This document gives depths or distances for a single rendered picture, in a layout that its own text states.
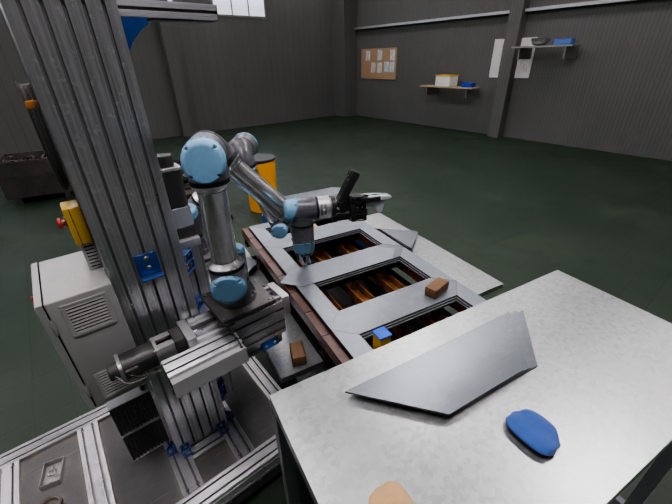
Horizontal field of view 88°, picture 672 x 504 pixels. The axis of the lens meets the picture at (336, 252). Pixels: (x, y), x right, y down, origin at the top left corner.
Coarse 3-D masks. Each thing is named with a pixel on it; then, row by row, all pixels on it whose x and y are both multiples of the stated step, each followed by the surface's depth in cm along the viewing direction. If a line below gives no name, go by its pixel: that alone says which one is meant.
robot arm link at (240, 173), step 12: (228, 144) 110; (228, 156) 109; (228, 168) 110; (240, 168) 113; (240, 180) 114; (252, 180) 115; (264, 180) 119; (252, 192) 117; (264, 192) 118; (276, 192) 121; (264, 204) 120; (276, 204) 121; (276, 216) 124
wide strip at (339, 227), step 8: (328, 224) 246; (336, 224) 246; (344, 224) 246; (352, 224) 245; (360, 224) 245; (320, 232) 235; (328, 232) 235; (336, 232) 235; (272, 240) 226; (280, 240) 226; (288, 240) 225
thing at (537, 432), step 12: (516, 420) 86; (528, 420) 86; (540, 420) 86; (516, 432) 84; (528, 432) 83; (540, 432) 83; (552, 432) 83; (528, 444) 81; (540, 444) 81; (552, 444) 81
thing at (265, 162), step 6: (258, 156) 472; (264, 156) 472; (270, 156) 471; (258, 162) 449; (264, 162) 452; (270, 162) 459; (258, 168) 454; (264, 168) 457; (270, 168) 463; (264, 174) 460; (270, 174) 466; (270, 180) 470; (252, 198) 479; (252, 204) 485; (252, 210) 492; (258, 210) 485
